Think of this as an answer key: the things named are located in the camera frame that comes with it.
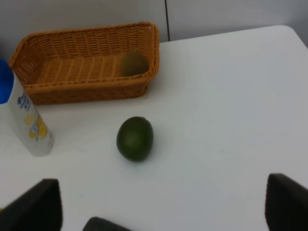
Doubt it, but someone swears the orange wicker basket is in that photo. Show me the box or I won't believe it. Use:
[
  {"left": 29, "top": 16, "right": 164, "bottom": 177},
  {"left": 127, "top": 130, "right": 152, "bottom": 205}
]
[{"left": 9, "top": 22, "right": 159, "bottom": 105}]

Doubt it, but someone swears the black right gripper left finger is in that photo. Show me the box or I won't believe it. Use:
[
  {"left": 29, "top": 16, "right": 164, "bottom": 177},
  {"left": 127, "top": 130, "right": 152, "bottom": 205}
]
[{"left": 0, "top": 179, "right": 63, "bottom": 231}]

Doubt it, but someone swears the dark felt board eraser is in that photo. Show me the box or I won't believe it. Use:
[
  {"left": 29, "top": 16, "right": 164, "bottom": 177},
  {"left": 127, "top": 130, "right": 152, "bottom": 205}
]
[{"left": 83, "top": 217, "right": 131, "bottom": 231}]

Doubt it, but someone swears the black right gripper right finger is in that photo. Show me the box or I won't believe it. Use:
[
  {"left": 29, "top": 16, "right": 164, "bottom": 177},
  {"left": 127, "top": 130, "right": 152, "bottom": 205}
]
[{"left": 265, "top": 173, "right": 308, "bottom": 231}]

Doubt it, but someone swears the brown kiwi fruit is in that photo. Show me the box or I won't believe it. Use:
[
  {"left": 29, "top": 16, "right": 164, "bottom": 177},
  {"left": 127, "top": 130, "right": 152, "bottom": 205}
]
[{"left": 120, "top": 51, "right": 149, "bottom": 77}]

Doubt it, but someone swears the white bottle blue cap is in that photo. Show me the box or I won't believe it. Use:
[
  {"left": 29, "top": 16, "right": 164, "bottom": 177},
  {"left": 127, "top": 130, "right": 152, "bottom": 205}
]
[{"left": 0, "top": 59, "right": 54, "bottom": 156}]

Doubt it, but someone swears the dark green lime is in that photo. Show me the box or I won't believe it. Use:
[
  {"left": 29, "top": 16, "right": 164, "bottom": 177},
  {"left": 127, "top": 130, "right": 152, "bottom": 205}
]
[{"left": 116, "top": 116, "right": 154, "bottom": 162}]

